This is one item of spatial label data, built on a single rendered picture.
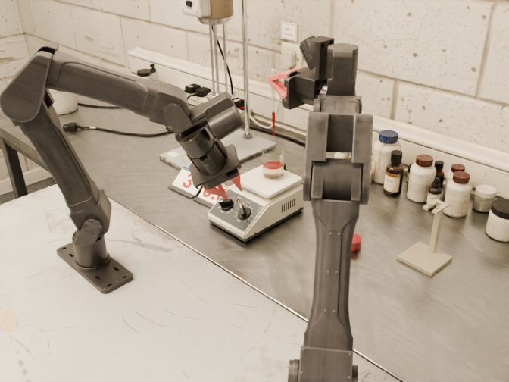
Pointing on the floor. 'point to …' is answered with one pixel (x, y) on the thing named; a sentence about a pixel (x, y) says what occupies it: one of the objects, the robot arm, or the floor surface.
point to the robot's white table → (133, 309)
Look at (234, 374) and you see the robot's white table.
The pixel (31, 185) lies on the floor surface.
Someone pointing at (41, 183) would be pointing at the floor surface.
